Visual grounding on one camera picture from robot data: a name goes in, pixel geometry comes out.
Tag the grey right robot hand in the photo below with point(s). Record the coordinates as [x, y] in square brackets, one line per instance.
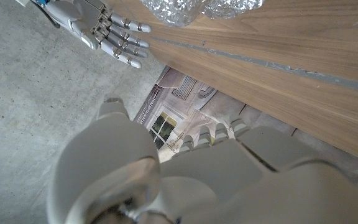
[89, 18]

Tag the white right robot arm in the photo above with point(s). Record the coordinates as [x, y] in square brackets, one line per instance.
[23, 2]

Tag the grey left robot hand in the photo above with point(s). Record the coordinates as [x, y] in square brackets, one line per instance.
[197, 186]

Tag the aluminum foil sheet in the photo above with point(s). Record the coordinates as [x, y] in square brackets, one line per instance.
[182, 11]

